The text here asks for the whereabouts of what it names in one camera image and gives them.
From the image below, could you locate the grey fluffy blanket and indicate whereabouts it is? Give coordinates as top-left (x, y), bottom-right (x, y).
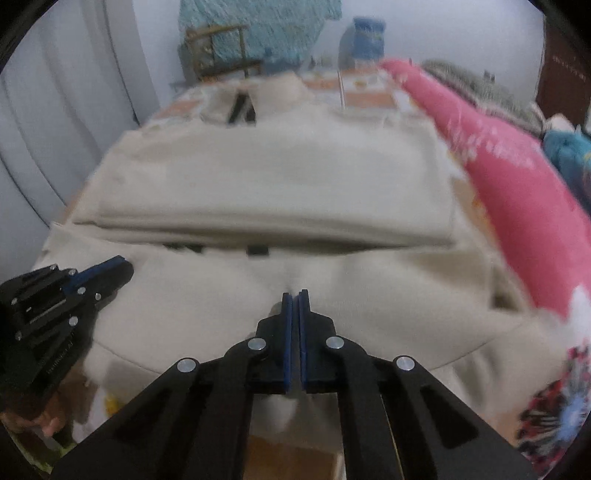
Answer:
top-left (422, 59), bottom-right (546, 134)

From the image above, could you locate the white curtain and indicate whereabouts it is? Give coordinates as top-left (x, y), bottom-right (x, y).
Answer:
top-left (0, 0), bottom-right (139, 227)

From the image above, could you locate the blue patterned cloth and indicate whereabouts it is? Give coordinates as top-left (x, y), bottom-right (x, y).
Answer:
top-left (542, 129), bottom-right (591, 208)

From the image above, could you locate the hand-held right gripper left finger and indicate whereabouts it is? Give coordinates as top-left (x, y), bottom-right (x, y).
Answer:
top-left (51, 293), bottom-right (294, 480)

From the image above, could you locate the teal patterned wall cloth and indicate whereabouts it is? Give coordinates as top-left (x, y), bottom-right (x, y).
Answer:
top-left (179, 0), bottom-right (342, 63)

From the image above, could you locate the wooden chair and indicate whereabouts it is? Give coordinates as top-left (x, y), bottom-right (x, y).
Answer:
top-left (185, 24), bottom-right (264, 84)

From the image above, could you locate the pink floral blanket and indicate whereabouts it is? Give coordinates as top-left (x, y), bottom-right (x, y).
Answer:
top-left (381, 59), bottom-right (591, 467)

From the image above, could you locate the brown wooden door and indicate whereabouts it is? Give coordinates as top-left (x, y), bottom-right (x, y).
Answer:
top-left (536, 18), bottom-right (591, 130)

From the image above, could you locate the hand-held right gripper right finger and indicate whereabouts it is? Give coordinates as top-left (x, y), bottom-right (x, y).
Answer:
top-left (298, 290), bottom-right (539, 480)

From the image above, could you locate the white cloth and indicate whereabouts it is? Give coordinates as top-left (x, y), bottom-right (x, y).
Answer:
top-left (545, 113), bottom-right (583, 134)

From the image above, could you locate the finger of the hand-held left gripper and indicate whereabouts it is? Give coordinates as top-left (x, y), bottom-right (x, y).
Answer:
top-left (62, 255), bottom-right (129, 296)
top-left (76, 262), bottom-right (135, 303)

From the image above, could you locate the person's left hand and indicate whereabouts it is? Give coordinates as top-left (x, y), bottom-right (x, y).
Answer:
top-left (2, 399), bottom-right (70, 441)

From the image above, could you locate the cream zip jacket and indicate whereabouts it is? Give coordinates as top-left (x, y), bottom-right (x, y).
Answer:
top-left (32, 74), bottom-right (568, 453)

